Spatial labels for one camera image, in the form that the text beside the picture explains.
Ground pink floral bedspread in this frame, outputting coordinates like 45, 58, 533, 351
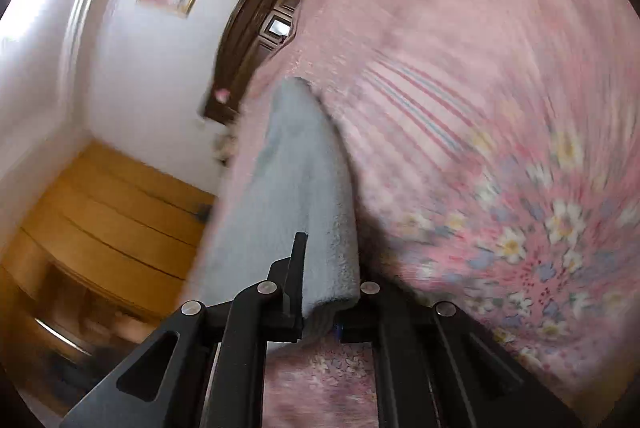
206, 0, 639, 427

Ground dark wooden headboard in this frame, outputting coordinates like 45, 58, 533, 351
203, 0, 301, 125

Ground crumpled clothes pile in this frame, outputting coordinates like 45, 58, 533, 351
213, 133, 238, 167

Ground orange wooden wardrobe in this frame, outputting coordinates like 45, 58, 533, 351
1, 142, 214, 424

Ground grey fleece pants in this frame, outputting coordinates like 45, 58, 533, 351
186, 78, 360, 341

